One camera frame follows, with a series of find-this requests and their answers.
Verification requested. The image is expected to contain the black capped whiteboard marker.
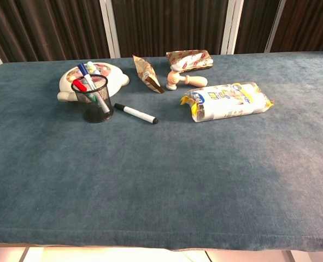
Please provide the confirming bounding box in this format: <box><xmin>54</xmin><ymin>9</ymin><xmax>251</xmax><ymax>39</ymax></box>
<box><xmin>114</xmin><ymin>103</ymin><xmax>159</xmax><ymax>125</ymax></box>

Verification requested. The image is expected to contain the black mesh pen cup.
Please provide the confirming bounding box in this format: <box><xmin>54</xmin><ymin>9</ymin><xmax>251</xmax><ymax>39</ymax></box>
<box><xmin>71</xmin><ymin>74</ymin><xmax>115</xmax><ymax>123</ymax></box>

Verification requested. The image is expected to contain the small green object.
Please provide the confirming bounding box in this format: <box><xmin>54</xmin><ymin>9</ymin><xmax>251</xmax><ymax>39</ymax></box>
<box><xmin>84</xmin><ymin>91</ymin><xmax>102</xmax><ymax>106</ymax></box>

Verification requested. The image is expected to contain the red capped whiteboard marker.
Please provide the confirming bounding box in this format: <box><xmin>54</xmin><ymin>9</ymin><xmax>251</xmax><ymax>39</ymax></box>
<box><xmin>72</xmin><ymin>79</ymin><xmax>96</xmax><ymax>102</ymax></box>

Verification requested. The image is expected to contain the blue capped whiteboard marker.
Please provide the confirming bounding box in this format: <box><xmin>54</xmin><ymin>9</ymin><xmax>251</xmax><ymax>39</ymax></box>
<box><xmin>78</xmin><ymin>63</ymin><xmax>110</xmax><ymax>114</ymax></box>

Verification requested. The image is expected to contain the blue velvet tablecloth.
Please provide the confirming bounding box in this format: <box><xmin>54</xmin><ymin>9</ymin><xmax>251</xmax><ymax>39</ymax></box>
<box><xmin>0</xmin><ymin>50</ymin><xmax>323</xmax><ymax>252</ymax></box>

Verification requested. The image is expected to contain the wooden toy hammer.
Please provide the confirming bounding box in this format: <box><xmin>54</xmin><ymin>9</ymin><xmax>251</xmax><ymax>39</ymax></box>
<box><xmin>166</xmin><ymin>64</ymin><xmax>208</xmax><ymax>91</ymax></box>

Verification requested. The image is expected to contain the brown snack pouch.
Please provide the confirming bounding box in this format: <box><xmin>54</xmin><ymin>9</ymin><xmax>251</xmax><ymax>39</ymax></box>
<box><xmin>132</xmin><ymin>54</ymin><xmax>165</xmax><ymax>94</ymax></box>

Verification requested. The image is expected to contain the white round fishing game toy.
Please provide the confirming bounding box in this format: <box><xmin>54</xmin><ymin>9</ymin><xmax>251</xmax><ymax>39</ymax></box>
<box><xmin>57</xmin><ymin>61</ymin><xmax>130</xmax><ymax>103</ymax></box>

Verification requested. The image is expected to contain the yellow white tissue pack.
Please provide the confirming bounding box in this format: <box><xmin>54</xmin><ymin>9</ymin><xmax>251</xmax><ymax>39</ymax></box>
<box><xmin>180</xmin><ymin>81</ymin><xmax>275</xmax><ymax>123</ymax></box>

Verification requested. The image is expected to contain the red white snack package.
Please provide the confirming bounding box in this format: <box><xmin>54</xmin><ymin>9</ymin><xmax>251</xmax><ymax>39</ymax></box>
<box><xmin>166</xmin><ymin>49</ymin><xmax>214</xmax><ymax>73</ymax></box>

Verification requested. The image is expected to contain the white aluminium frame post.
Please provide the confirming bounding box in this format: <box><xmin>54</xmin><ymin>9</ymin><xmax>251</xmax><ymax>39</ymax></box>
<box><xmin>220</xmin><ymin>0</ymin><xmax>244</xmax><ymax>55</ymax></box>
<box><xmin>99</xmin><ymin>0</ymin><xmax>121</xmax><ymax>58</ymax></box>
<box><xmin>264</xmin><ymin>0</ymin><xmax>287</xmax><ymax>53</ymax></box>

